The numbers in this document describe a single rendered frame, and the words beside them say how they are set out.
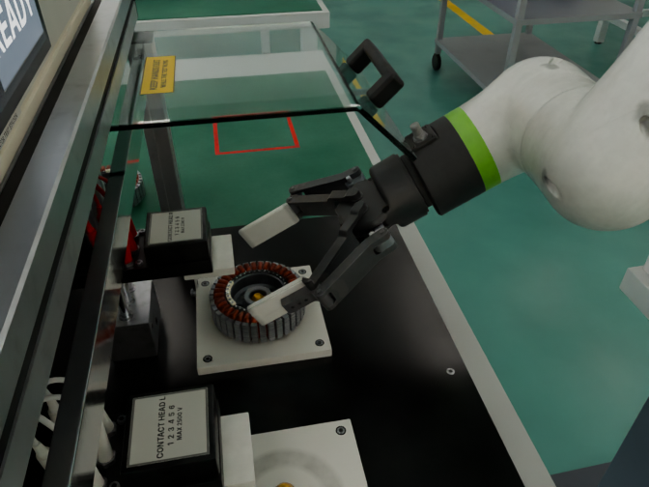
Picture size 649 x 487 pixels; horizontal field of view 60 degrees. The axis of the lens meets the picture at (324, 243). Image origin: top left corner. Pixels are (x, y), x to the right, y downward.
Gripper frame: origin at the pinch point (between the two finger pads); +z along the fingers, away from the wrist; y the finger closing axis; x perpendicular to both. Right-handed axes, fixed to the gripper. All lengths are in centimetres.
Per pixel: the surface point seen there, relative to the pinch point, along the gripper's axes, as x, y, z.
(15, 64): -32.6, 14.7, -3.1
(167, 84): -22.3, -1.5, -5.0
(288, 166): 12.3, -39.1, -2.6
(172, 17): 1, -135, 18
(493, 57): 127, -232, -94
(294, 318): 5.3, 4.2, -1.0
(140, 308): -4.5, 1.6, 12.7
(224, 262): -4.7, 2.1, 1.4
